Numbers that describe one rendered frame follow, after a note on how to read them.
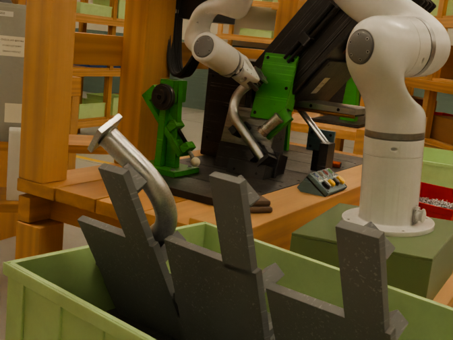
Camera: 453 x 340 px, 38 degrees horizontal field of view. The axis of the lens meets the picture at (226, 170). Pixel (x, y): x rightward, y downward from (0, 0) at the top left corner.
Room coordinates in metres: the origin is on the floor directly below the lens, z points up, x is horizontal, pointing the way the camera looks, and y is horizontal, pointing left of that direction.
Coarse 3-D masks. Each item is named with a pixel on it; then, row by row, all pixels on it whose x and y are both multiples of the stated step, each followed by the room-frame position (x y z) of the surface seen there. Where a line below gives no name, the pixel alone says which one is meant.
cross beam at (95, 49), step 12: (84, 36) 1.89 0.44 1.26; (96, 36) 1.93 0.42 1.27; (108, 36) 1.97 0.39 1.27; (120, 36) 2.02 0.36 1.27; (84, 48) 1.89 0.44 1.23; (96, 48) 1.93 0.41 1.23; (108, 48) 1.98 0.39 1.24; (120, 48) 2.02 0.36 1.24; (240, 48) 2.66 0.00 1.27; (84, 60) 1.89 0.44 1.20; (96, 60) 1.94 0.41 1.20; (108, 60) 1.98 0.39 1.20; (120, 60) 2.03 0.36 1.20
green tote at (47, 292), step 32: (192, 224) 1.15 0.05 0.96; (32, 256) 0.90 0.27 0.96; (64, 256) 0.93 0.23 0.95; (256, 256) 1.09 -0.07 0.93; (288, 256) 1.04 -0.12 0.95; (32, 288) 0.82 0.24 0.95; (64, 288) 0.93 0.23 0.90; (96, 288) 0.98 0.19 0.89; (320, 288) 1.00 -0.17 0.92; (32, 320) 0.82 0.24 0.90; (64, 320) 0.78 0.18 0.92; (96, 320) 0.73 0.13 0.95; (416, 320) 0.89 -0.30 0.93; (448, 320) 0.86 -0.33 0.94
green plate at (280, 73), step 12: (264, 60) 2.09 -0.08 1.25; (276, 60) 2.07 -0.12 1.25; (264, 72) 2.07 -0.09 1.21; (276, 72) 2.05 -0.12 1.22; (288, 72) 2.04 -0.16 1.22; (264, 84) 2.06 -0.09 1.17; (276, 84) 2.04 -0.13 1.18; (288, 84) 2.02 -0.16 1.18; (264, 96) 2.05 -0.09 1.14; (276, 96) 2.03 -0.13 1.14; (288, 96) 2.01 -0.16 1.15; (252, 108) 2.05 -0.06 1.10; (264, 108) 2.03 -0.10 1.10; (276, 108) 2.01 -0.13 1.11; (288, 108) 2.04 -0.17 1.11
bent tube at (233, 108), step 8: (264, 80) 2.02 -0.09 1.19; (240, 88) 2.04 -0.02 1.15; (248, 88) 2.04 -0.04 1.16; (232, 96) 2.05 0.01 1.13; (240, 96) 2.04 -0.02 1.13; (232, 104) 2.04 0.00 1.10; (232, 112) 2.03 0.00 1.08; (232, 120) 2.02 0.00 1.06; (240, 120) 2.01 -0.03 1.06; (240, 128) 2.00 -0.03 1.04; (248, 136) 1.98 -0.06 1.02; (248, 144) 1.97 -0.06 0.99; (256, 144) 1.96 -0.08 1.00; (256, 152) 1.94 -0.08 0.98
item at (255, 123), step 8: (240, 112) 2.09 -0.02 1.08; (248, 112) 2.08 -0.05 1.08; (248, 120) 2.07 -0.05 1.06; (256, 120) 2.06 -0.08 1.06; (264, 120) 2.04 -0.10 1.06; (224, 128) 2.10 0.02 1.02; (256, 128) 2.05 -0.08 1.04; (224, 136) 2.09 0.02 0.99; (232, 136) 2.08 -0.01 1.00; (256, 136) 2.04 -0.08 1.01; (264, 144) 2.02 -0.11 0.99
